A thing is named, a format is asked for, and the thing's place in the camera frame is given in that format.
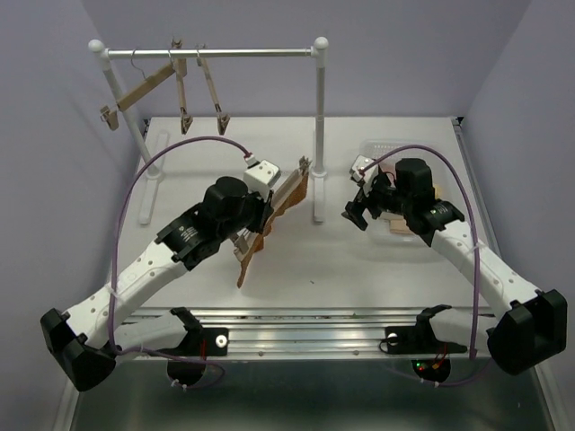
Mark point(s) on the beige clip hanger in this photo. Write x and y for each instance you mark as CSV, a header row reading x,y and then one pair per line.
x,y
126,100
179,66

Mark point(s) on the cream beige underwear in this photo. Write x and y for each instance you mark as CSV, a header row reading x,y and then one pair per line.
x,y
421,213

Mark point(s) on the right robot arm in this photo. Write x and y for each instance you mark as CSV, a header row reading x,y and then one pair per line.
x,y
526,325

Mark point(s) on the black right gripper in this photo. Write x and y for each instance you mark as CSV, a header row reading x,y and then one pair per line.
x,y
354,210

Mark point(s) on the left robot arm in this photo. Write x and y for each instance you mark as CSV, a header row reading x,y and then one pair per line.
x,y
88,339

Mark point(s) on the clear plastic basket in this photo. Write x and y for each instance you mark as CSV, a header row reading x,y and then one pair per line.
x,y
412,165

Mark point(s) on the white clothes rack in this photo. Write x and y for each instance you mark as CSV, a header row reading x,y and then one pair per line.
x,y
318,51

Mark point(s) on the empty beige clip hanger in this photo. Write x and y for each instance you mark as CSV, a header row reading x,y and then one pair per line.
x,y
126,100

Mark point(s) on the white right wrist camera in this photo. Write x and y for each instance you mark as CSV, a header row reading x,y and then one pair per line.
x,y
360,173

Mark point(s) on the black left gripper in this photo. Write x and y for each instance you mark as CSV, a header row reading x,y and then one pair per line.
x,y
264,211

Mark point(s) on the beige hanger with pink underwear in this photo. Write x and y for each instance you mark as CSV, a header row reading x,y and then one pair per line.
x,y
223,118

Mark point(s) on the beige hanger with brown underwear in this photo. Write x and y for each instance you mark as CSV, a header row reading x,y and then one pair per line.
x,y
290,193

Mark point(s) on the aluminium mounting rail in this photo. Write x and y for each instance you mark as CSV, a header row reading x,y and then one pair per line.
x,y
292,334

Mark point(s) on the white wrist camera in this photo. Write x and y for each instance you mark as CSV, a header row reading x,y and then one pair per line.
x,y
360,173
260,176

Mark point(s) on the brown underwear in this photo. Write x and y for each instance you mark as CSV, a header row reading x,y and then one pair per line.
x,y
244,267

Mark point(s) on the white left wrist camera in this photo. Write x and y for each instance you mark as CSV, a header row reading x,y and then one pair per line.
x,y
260,176

